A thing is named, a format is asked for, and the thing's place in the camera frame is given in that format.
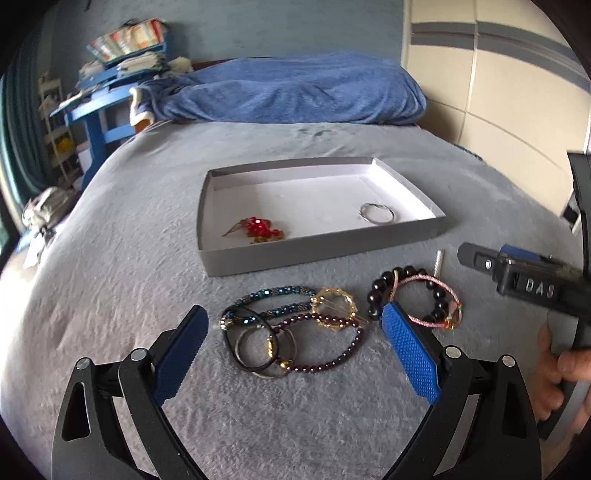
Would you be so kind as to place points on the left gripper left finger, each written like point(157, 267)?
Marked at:
point(89, 442)

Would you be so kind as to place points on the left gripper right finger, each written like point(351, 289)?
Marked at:
point(502, 441)

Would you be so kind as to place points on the large silver bangle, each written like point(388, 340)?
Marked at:
point(265, 352)

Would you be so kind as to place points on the silver wire bangle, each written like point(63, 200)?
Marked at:
point(377, 214)

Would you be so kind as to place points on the red bead gold tassel ornament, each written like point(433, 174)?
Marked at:
point(258, 229)

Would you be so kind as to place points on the right hand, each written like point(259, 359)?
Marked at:
point(571, 366)

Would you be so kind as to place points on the pearl hair stick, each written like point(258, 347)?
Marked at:
point(440, 256)

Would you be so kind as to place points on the grey bed cover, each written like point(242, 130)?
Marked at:
point(125, 268)

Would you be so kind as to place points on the cream sliding wardrobe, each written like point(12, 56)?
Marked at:
point(503, 83)

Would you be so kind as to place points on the grey bag on floor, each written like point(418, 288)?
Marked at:
point(42, 213)

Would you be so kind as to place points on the grey cardboard tray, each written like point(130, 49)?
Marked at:
point(316, 202)

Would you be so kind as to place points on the blue towel blanket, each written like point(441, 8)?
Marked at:
point(342, 87)

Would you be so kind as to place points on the blue wooden desk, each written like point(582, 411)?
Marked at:
point(106, 89)

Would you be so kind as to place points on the stack of papers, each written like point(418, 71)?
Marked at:
point(145, 61)

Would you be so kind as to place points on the row of books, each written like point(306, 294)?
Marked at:
point(128, 39)

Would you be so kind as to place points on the white wire rack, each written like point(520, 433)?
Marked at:
point(58, 138)

